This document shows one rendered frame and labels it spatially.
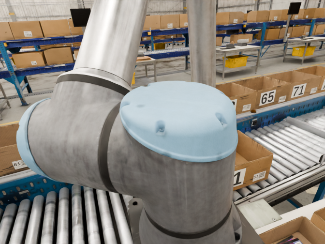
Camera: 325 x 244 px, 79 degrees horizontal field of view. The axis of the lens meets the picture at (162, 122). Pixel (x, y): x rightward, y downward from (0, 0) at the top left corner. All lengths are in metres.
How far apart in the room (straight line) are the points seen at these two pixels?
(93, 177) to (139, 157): 0.09
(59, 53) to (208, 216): 5.23
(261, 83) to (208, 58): 1.55
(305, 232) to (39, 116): 1.02
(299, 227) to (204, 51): 0.82
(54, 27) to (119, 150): 5.40
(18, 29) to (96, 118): 5.44
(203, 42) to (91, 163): 0.50
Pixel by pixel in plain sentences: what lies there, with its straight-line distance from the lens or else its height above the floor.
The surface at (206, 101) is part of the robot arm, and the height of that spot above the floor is 1.48.
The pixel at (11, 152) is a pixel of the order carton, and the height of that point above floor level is 1.01.
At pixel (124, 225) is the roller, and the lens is 1.03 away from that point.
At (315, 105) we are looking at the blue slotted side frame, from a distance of 2.39.
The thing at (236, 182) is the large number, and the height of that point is 0.81.
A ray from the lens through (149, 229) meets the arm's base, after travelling 0.36.
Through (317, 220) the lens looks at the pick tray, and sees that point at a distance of 1.08.
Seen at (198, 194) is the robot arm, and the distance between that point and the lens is 0.25.
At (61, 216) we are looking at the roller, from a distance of 1.17.
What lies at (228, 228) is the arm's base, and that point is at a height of 1.28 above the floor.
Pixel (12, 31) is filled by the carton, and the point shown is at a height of 1.54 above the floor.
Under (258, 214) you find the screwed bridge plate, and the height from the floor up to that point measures 0.75.
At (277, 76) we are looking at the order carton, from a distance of 2.34.
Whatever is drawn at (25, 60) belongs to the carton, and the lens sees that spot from 5.50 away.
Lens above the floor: 1.57
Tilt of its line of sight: 27 degrees down
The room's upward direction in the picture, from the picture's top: 3 degrees counter-clockwise
